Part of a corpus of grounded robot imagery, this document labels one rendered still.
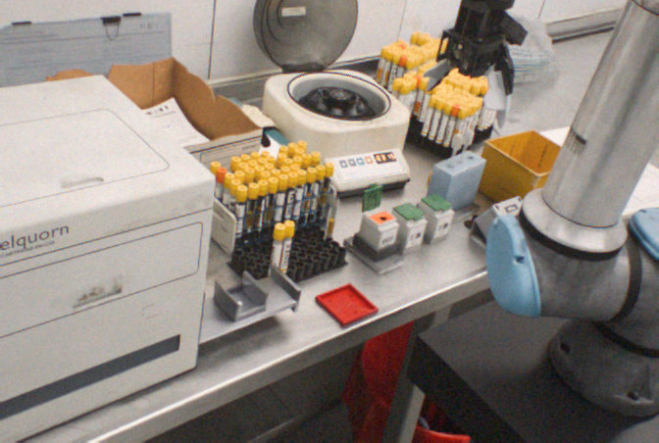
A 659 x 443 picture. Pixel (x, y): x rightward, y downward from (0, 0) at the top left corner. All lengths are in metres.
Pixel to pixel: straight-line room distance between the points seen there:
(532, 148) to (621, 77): 0.82
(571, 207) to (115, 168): 0.49
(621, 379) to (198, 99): 0.84
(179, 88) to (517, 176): 0.63
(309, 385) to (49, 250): 1.19
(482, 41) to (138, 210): 0.64
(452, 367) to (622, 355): 0.20
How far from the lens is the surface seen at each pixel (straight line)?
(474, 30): 1.35
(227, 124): 1.48
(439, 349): 1.14
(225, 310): 1.17
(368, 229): 1.35
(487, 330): 1.19
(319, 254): 1.33
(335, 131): 1.50
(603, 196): 0.96
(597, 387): 1.15
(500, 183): 1.61
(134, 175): 0.95
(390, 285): 1.34
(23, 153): 0.98
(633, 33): 0.90
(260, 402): 1.96
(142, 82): 1.58
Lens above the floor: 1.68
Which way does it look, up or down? 32 degrees down
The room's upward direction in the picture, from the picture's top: 11 degrees clockwise
